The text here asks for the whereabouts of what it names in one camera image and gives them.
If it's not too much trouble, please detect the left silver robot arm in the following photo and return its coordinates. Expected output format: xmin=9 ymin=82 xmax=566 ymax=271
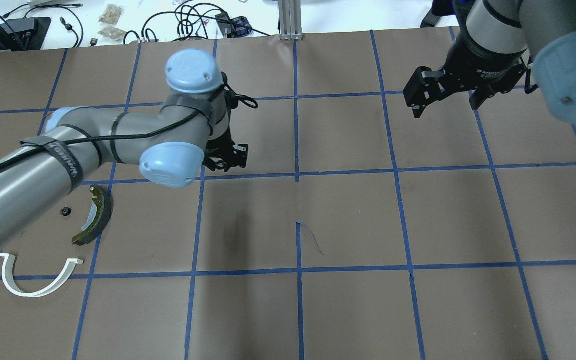
xmin=0 ymin=48 xmax=258 ymax=249

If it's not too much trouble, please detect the bag of small parts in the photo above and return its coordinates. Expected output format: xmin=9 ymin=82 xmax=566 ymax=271
xmin=98 ymin=4 xmax=124 ymax=26

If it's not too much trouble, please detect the green brake shoe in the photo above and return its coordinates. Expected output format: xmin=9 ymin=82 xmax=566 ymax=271
xmin=71 ymin=184 xmax=114 ymax=246

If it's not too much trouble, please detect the aluminium frame post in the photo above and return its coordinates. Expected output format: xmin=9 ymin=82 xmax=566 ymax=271
xmin=277 ymin=0 xmax=303 ymax=41

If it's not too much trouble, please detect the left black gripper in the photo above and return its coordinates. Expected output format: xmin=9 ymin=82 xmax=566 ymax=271
xmin=203 ymin=127 xmax=249 ymax=171

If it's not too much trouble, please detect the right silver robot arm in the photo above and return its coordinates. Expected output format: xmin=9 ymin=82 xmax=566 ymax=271
xmin=403 ymin=0 xmax=576 ymax=125

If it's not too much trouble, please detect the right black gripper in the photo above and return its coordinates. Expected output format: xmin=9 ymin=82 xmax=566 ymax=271
xmin=403 ymin=35 xmax=528 ymax=119

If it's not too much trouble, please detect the white curved plastic part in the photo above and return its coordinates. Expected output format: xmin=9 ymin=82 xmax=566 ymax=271
xmin=0 ymin=252 xmax=85 ymax=299

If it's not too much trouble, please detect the black bearing gear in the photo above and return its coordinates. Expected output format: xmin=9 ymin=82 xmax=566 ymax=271
xmin=60 ymin=206 xmax=73 ymax=217

